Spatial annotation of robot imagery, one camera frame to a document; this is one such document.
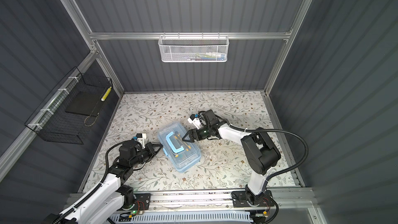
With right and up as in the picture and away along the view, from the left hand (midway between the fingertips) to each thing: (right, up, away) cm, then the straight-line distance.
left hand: (163, 145), depth 82 cm
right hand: (+14, +2, +4) cm, 14 cm away
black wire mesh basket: (-44, +17, -10) cm, 48 cm away
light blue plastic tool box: (+10, -4, -3) cm, 11 cm away
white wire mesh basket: (+14, +68, +42) cm, 81 cm away
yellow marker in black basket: (-31, +29, +2) cm, 42 cm away
